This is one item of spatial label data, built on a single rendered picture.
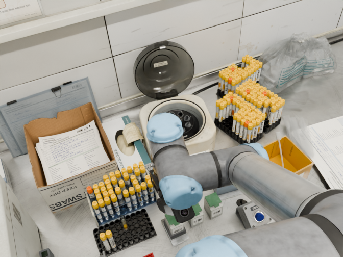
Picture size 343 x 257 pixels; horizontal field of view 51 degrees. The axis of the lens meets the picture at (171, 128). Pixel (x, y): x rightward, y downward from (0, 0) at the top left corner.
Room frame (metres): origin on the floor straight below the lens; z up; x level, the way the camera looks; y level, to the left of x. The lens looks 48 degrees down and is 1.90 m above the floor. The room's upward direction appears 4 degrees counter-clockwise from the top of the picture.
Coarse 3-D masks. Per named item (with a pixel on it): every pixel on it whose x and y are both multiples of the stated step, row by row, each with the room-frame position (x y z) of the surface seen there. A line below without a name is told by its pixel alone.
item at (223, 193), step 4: (220, 188) 0.60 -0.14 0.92; (224, 188) 0.60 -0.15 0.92; (228, 188) 0.61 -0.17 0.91; (232, 188) 0.61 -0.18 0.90; (236, 188) 0.61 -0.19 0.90; (216, 192) 0.60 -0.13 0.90; (220, 192) 0.60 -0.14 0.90; (224, 192) 0.60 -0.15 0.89; (228, 192) 0.61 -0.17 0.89; (232, 192) 0.61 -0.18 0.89; (236, 192) 0.60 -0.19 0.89; (240, 192) 0.60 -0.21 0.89; (220, 196) 0.59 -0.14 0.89; (224, 196) 0.59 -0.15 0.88; (228, 196) 0.59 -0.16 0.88; (232, 196) 0.59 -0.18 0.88
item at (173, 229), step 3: (165, 219) 0.50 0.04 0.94; (165, 222) 0.51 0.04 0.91; (168, 225) 0.48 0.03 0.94; (171, 225) 0.47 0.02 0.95; (174, 225) 0.48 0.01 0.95; (177, 225) 0.48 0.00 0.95; (180, 225) 0.48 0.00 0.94; (183, 225) 0.48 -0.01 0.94; (168, 228) 0.48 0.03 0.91; (171, 228) 0.47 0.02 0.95; (174, 228) 0.47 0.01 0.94; (177, 228) 0.47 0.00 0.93; (180, 228) 0.48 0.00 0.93; (183, 228) 0.48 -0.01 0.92; (171, 231) 0.47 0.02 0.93; (174, 231) 0.47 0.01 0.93; (177, 231) 0.47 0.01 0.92; (171, 234) 0.47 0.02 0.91
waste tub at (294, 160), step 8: (272, 144) 0.73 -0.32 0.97; (288, 144) 0.73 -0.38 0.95; (272, 152) 0.73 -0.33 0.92; (288, 152) 0.72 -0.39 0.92; (296, 152) 0.70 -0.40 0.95; (272, 160) 0.72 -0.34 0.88; (280, 160) 0.72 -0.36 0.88; (288, 160) 0.71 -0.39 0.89; (296, 160) 0.69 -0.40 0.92; (304, 160) 0.66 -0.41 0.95; (288, 168) 0.68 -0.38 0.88; (296, 168) 0.68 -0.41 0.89; (304, 168) 0.62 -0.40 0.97; (304, 176) 0.63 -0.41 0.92
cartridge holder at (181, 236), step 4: (164, 220) 0.51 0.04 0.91; (164, 224) 0.50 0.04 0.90; (164, 228) 0.50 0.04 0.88; (184, 228) 0.48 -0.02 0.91; (168, 232) 0.47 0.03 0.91; (180, 232) 0.47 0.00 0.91; (184, 232) 0.48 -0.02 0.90; (168, 236) 0.47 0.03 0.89; (172, 236) 0.46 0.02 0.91; (176, 236) 0.47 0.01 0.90; (180, 236) 0.47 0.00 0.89; (184, 236) 0.47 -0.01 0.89; (188, 236) 0.47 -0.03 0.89; (172, 240) 0.46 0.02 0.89; (176, 240) 0.46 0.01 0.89; (180, 240) 0.46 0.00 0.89; (184, 240) 0.46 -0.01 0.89; (172, 244) 0.45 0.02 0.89; (176, 244) 0.45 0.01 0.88
